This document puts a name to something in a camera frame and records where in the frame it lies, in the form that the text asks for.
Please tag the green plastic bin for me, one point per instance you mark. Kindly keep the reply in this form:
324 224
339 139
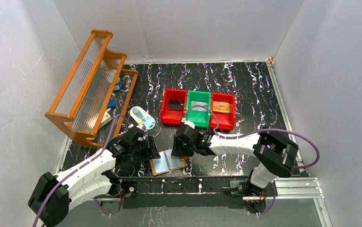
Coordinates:
198 115

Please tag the gold credit card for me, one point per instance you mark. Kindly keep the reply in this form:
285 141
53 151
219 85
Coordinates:
221 107

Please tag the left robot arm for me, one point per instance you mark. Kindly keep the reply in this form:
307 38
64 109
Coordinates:
56 195

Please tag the red plastic bin left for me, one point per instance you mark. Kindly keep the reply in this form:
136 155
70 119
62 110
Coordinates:
173 117

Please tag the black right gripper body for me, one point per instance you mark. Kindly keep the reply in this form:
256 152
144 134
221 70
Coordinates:
180 148

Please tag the white blue tube package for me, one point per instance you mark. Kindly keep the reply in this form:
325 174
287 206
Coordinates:
142 117

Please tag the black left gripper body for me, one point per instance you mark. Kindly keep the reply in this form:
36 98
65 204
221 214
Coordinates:
151 148

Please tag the blue white bottle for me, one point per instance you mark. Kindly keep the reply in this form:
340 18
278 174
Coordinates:
118 83

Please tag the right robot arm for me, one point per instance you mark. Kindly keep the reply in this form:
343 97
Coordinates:
276 152

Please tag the red plastic bin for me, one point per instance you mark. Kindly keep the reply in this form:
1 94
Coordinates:
225 121
173 117

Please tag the aluminium frame rail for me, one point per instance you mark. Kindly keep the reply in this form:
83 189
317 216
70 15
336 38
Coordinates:
205 178

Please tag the orange wooden shelf rack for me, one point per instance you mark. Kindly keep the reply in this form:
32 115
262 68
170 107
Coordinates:
81 101

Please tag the red plastic bin right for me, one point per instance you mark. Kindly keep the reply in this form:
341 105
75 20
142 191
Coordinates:
225 121

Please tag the white credit card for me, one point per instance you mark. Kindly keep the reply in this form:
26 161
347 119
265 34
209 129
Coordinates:
199 106

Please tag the white green small box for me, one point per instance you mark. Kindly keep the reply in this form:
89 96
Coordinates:
106 118

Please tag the blue cap container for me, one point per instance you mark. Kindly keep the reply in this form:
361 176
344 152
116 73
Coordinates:
111 104

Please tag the orange leather card holder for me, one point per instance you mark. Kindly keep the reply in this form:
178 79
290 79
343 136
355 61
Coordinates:
166 163

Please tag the black card in red bin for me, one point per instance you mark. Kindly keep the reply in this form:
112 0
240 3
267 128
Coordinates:
175 104

